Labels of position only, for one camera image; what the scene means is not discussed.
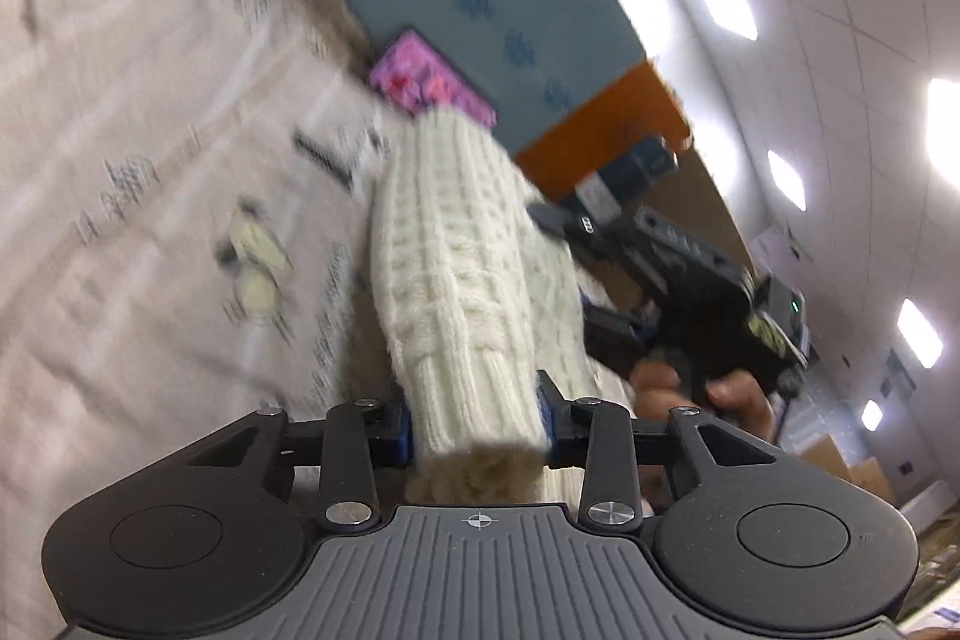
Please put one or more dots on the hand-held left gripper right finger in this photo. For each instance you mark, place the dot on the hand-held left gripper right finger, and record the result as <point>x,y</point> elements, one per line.
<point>551,434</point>

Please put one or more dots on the dark blue thermos bottle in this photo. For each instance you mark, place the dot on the dark blue thermos bottle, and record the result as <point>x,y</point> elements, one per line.
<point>626,175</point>

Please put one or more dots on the stack of cardboard boxes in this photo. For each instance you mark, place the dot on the stack of cardboard boxes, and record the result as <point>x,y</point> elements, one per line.
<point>847,467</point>

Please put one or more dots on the pink patterned box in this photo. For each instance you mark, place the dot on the pink patterned box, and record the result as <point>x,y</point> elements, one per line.
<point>431,78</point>

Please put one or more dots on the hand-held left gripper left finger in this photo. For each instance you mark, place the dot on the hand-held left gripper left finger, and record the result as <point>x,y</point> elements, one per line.
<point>396,437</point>

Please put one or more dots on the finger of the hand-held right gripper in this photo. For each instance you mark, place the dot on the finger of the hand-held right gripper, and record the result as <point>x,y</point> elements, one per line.
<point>562,221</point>
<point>611,336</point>

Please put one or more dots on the ceiling light panel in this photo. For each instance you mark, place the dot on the ceiling light panel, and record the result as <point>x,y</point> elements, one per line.
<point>946,130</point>
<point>871,415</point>
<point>919,332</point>
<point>786,181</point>
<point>724,3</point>

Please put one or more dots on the printed beige blanket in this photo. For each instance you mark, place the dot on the printed beige blanket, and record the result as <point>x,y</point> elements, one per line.
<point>150,160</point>

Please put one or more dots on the person's right hand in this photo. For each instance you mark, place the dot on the person's right hand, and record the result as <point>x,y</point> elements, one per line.
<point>739,404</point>

